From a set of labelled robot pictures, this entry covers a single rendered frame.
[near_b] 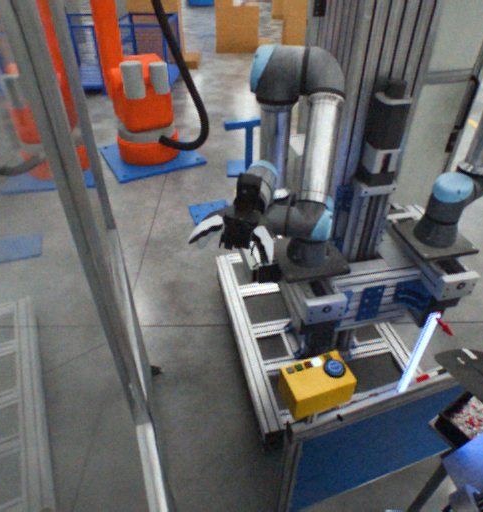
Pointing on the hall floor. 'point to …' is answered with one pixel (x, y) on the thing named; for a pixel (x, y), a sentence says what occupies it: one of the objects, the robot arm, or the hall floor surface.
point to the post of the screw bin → (429, 489)
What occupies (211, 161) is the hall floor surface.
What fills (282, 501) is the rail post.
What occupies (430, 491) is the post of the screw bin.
